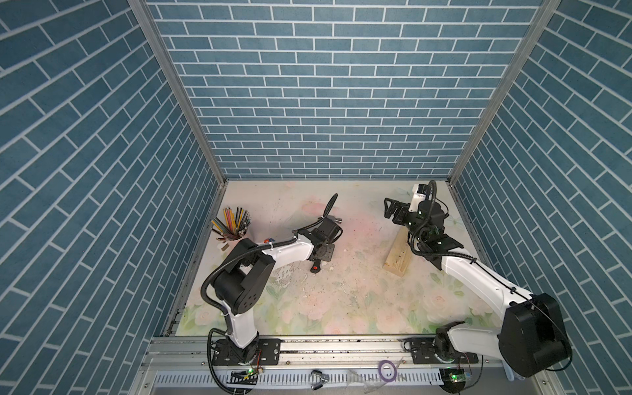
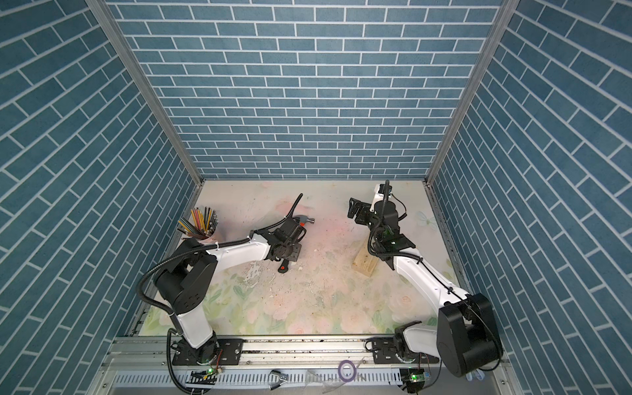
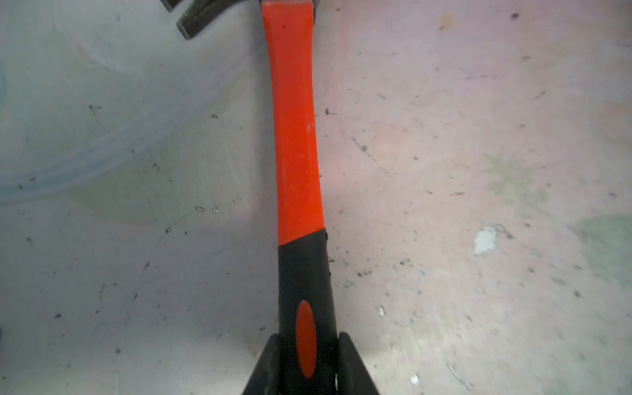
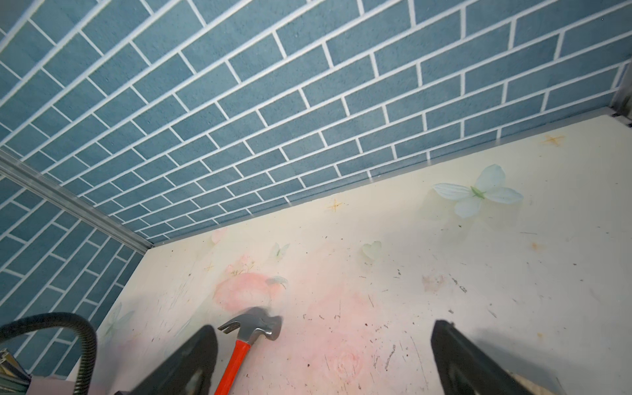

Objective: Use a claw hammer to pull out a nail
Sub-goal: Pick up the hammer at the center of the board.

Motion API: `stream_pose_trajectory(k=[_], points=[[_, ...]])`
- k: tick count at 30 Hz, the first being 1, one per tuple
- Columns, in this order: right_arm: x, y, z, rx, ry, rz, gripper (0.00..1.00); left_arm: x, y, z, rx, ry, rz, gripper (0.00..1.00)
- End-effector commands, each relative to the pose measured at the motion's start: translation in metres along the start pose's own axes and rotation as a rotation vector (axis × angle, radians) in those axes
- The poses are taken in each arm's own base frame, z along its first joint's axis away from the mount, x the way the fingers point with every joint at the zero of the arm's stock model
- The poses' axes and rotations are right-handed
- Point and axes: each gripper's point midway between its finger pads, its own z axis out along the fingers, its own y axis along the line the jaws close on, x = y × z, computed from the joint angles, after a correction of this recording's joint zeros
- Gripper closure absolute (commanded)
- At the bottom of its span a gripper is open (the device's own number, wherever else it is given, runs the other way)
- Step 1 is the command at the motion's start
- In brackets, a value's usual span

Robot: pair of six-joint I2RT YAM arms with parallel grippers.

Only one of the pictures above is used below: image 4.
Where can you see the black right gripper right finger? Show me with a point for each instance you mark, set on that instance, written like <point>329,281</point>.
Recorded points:
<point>463,368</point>

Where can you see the red-handled claw hammer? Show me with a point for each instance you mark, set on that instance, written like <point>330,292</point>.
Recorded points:
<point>250,324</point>

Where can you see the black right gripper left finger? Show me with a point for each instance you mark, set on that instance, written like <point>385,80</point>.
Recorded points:
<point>188,370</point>

